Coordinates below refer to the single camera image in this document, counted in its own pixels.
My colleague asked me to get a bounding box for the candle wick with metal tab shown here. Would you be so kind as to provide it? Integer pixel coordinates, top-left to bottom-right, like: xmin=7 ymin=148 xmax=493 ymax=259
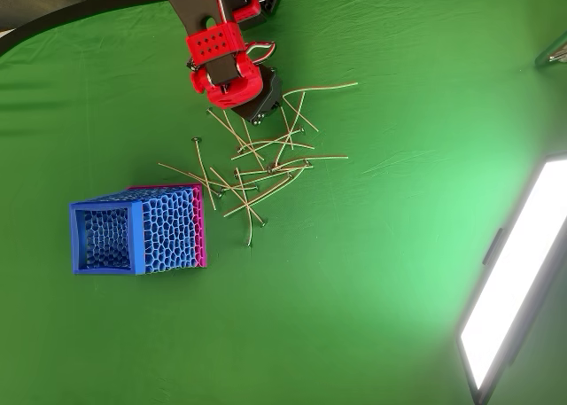
xmin=234 ymin=167 xmax=254 ymax=248
xmin=205 ymin=106 xmax=263 ymax=161
xmin=216 ymin=165 xmax=311 ymax=199
xmin=281 ymin=99 xmax=319 ymax=134
xmin=191 ymin=136 xmax=218 ymax=211
xmin=221 ymin=173 xmax=294 ymax=218
xmin=279 ymin=82 xmax=360 ymax=109
xmin=221 ymin=108 xmax=245 ymax=152
xmin=241 ymin=120 xmax=262 ymax=172
xmin=274 ymin=90 xmax=307 ymax=167
xmin=266 ymin=154 xmax=349 ymax=174
xmin=157 ymin=161 xmax=260 ymax=191
xmin=237 ymin=138 xmax=315 ymax=153
xmin=233 ymin=160 xmax=314 ymax=176
xmin=229 ymin=128 xmax=306 ymax=162
xmin=208 ymin=166 xmax=268 ymax=227
xmin=283 ymin=107 xmax=296 ymax=152

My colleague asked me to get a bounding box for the blue and magenta lattice basket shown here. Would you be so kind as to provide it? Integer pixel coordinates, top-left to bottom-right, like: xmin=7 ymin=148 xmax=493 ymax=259
xmin=68 ymin=183 xmax=208 ymax=276

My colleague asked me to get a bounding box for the green cloth with black rim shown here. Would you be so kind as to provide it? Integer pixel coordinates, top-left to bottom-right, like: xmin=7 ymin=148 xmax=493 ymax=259
xmin=0 ymin=0 xmax=567 ymax=405

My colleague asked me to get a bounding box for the bright LED light panel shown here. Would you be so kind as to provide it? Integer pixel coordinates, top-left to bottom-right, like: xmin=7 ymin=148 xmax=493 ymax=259
xmin=454 ymin=154 xmax=567 ymax=405

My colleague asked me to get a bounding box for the red white wrist servo cable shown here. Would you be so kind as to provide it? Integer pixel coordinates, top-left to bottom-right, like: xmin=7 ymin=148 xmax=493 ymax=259
xmin=245 ymin=41 xmax=277 ymax=66

